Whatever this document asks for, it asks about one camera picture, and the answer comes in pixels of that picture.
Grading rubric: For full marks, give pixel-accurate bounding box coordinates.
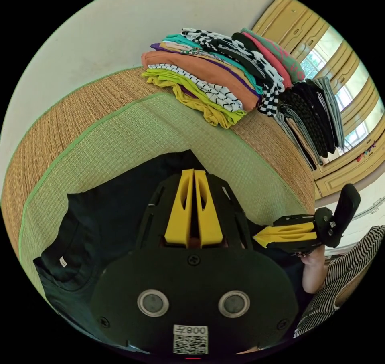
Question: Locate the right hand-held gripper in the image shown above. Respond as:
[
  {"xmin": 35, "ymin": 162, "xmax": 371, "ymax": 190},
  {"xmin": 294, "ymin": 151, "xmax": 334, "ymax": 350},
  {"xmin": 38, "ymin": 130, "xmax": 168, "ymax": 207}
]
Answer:
[{"xmin": 252, "ymin": 206, "xmax": 341, "ymax": 254}]

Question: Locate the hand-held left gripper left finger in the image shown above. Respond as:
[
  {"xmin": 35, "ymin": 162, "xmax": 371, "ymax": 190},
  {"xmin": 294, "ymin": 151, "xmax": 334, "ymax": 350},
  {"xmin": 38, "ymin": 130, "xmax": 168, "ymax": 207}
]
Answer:
[{"xmin": 164, "ymin": 169, "xmax": 194, "ymax": 248}]

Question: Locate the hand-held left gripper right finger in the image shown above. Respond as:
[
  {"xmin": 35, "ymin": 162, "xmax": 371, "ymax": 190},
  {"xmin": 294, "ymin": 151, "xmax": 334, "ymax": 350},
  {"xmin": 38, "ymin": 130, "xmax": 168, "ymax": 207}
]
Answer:
[{"xmin": 194, "ymin": 170, "xmax": 224, "ymax": 248}]

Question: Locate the black short sleeve shirt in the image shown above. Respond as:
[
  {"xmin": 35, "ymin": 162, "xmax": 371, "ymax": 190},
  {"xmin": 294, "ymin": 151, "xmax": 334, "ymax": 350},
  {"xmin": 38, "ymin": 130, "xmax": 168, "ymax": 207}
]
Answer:
[{"xmin": 32, "ymin": 148, "xmax": 305, "ymax": 350}]

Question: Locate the person's right hand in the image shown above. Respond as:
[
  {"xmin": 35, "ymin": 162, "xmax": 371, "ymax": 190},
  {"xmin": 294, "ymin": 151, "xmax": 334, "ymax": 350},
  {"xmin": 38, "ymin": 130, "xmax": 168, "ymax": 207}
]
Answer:
[{"xmin": 300, "ymin": 245, "xmax": 328, "ymax": 295}]

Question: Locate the person's body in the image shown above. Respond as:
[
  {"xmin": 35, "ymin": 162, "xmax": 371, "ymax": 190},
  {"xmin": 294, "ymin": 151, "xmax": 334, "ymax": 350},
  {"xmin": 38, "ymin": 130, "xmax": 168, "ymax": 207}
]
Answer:
[{"xmin": 293, "ymin": 224, "xmax": 385, "ymax": 339}]

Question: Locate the bed with woven mat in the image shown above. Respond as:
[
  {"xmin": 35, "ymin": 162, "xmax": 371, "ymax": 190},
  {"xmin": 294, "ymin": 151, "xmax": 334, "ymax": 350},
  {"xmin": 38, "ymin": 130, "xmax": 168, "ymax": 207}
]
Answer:
[{"xmin": 0, "ymin": 66, "xmax": 317, "ymax": 312}]

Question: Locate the pile of clothes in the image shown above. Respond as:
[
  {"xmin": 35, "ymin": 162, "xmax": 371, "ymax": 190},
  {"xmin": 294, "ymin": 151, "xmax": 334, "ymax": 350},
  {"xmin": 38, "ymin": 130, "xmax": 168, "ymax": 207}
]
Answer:
[{"xmin": 141, "ymin": 27, "xmax": 346, "ymax": 171}]

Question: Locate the window with yellow frame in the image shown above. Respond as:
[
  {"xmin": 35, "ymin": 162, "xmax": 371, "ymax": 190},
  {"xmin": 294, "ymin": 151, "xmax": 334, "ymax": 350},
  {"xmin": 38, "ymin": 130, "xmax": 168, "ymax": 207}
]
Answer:
[{"xmin": 251, "ymin": 0, "xmax": 385, "ymax": 198}]

